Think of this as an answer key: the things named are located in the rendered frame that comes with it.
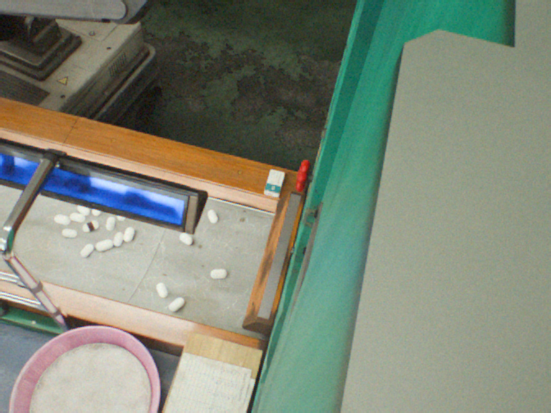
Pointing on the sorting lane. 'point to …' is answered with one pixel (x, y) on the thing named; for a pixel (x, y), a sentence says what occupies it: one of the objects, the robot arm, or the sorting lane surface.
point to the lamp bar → (106, 188)
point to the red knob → (303, 176)
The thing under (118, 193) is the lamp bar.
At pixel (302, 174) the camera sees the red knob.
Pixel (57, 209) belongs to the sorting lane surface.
